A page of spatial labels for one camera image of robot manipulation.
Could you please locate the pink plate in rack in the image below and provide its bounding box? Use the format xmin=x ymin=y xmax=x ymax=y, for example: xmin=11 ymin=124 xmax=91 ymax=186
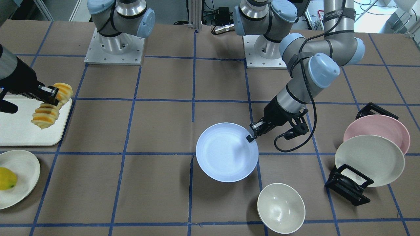
xmin=343 ymin=114 xmax=411 ymax=154

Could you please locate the white ceramic bowl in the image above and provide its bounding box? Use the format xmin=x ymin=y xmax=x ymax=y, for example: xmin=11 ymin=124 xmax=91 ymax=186
xmin=257 ymin=183 xmax=306 ymax=234

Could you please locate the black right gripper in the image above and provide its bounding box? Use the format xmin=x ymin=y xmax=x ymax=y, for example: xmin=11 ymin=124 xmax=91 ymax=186
xmin=0 ymin=44 xmax=59 ymax=106

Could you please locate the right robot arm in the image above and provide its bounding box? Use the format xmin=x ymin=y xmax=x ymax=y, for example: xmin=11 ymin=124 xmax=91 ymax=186
xmin=0 ymin=0 xmax=156 ymax=113

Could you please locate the aluminium frame post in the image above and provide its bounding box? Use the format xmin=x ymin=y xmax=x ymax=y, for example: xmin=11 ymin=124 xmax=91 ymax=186
xmin=187 ymin=0 xmax=203 ymax=31

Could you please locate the black plate rack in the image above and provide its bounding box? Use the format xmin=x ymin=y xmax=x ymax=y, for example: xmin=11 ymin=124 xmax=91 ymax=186
xmin=325 ymin=102 xmax=399 ymax=207

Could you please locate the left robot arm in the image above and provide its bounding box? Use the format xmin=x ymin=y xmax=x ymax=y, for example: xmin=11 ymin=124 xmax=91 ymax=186
xmin=233 ymin=0 xmax=365 ymax=142

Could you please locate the yellow lemon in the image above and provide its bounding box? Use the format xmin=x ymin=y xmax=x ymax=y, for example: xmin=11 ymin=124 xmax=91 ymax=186
xmin=0 ymin=167 xmax=18 ymax=191

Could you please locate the white plate in rack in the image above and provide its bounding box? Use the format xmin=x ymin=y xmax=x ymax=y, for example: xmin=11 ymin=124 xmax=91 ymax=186
xmin=335 ymin=135 xmax=405 ymax=187

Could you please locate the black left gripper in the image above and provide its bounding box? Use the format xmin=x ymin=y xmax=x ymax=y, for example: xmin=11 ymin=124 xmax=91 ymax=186
xmin=246 ymin=98 xmax=304 ymax=143

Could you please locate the white rectangular tray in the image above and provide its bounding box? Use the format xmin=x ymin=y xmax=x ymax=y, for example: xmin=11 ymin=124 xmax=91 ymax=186
xmin=0 ymin=95 xmax=73 ymax=147

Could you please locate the light blue plate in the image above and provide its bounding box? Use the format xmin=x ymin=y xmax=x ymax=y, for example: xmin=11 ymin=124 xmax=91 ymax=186
xmin=196 ymin=122 xmax=259 ymax=183

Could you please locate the striped bread roll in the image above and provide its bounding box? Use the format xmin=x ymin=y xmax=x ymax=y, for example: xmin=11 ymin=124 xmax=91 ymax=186
xmin=31 ymin=83 xmax=73 ymax=129

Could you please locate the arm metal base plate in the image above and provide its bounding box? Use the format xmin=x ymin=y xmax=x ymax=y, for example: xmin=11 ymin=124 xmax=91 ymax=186
xmin=242 ymin=35 xmax=286 ymax=69
xmin=84 ymin=29 xmax=147 ymax=66

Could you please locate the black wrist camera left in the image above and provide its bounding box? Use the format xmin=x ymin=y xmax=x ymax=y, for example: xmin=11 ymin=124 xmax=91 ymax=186
xmin=283 ymin=109 xmax=309 ymax=140

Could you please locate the cream round plate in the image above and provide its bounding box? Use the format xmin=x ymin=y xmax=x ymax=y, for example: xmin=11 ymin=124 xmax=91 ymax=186
xmin=0 ymin=150 xmax=41 ymax=209

